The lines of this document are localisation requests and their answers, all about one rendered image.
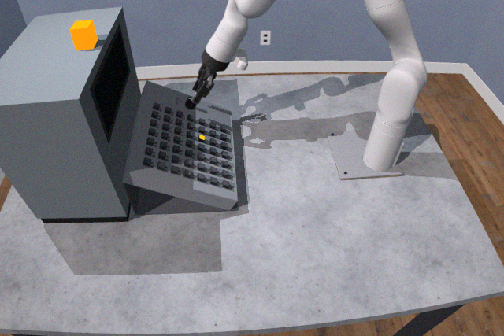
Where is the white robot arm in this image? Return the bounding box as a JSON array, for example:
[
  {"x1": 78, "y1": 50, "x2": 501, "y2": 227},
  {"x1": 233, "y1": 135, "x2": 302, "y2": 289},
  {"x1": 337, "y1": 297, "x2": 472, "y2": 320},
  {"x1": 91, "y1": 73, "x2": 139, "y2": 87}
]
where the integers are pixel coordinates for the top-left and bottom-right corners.
[{"x1": 206, "y1": 0, "x2": 428, "y2": 172}]

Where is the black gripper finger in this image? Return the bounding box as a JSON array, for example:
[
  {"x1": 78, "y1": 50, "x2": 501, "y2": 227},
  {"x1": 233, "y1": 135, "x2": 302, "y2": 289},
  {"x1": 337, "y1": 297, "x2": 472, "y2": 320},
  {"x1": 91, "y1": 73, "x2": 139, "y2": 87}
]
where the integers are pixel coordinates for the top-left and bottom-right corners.
[
  {"x1": 192, "y1": 62, "x2": 206, "y2": 91},
  {"x1": 191, "y1": 69, "x2": 214, "y2": 104}
]

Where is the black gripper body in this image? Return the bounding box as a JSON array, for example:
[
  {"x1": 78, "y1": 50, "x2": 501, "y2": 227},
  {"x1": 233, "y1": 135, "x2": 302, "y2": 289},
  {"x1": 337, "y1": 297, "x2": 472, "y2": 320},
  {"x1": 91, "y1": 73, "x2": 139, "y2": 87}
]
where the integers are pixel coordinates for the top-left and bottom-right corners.
[{"x1": 202, "y1": 49, "x2": 230, "y2": 81}]

